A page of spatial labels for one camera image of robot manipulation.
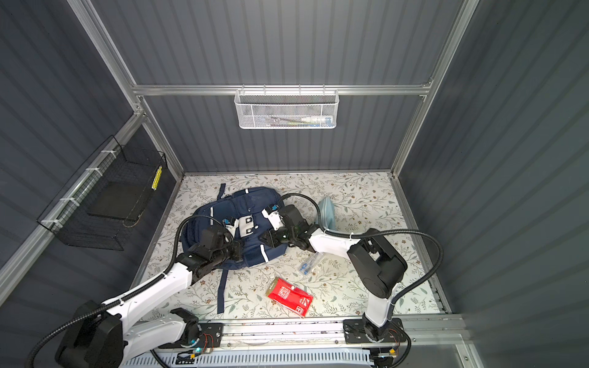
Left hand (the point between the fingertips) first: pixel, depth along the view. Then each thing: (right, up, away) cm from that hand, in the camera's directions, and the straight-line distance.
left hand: (243, 242), depth 86 cm
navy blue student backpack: (-2, +13, +13) cm, 18 cm away
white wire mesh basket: (+12, +65, +38) cm, 76 cm away
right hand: (+8, +2, 0) cm, 8 cm away
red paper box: (+18, -19, -4) cm, 26 cm away
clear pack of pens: (+25, -9, +3) cm, 27 cm away
